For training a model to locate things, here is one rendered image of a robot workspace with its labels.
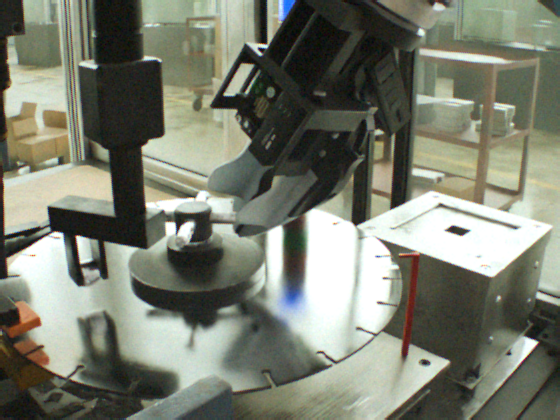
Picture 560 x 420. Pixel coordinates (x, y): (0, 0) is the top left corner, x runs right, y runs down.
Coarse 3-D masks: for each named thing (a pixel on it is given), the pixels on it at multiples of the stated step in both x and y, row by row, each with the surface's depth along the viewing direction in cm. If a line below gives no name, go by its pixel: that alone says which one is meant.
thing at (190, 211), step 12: (204, 192) 51; (180, 204) 47; (192, 204) 47; (204, 204) 47; (168, 216) 46; (180, 216) 45; (192, 216) 45; (204, 216) 46; (216, 216) 46; (228, 216) 46; (180, 228) 44; (192, 228) 44; (204, 228) 46; (180, 240) 42; (192, 240) 46; (204, 240) 46
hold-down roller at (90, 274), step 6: (84, 264) 42; (90, 264) 42; (96, 264) 42; (84, 270) 42; (90, 270) 42; (96, 270) 42; (84, 276) 42; (90, 276) 42; (96, 276) 42; (84, 282) 42; (90, 282) 42; (96, 282) 42
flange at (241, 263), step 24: (168, 240) 47; (216, 240) 47; (240, 240) 51; (144, 264) 47; (168, 264) 46; (192, 264) 46; (216, 264) 46; (240, 264) 47; (264, 264) 48; (144, 288) 44; (168, 288) 43; (192, 288) 43; (216, 288) 43; (240, 288) 45
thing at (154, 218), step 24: (120, 168) 37; (120, 192) 38; (144, 192) 39; (72, 216) 40; (96, 216) 39; (120, 216) 38; (144, 216) 38; (72, 240) 40; (96, 240) 39; (120, 240) 39; (144, 240) 38; (72, 264) 41
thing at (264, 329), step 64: (64, 256) 50; (128, 256) 50; (320, 256) 51; (384, 256) 51; (64, 320) 40; (128, 320) 41; (192, 320) 41; (256, 320) 41; (320, 320) 41; (384, 320) 41; (128, 384) 34; (256, 384) 34
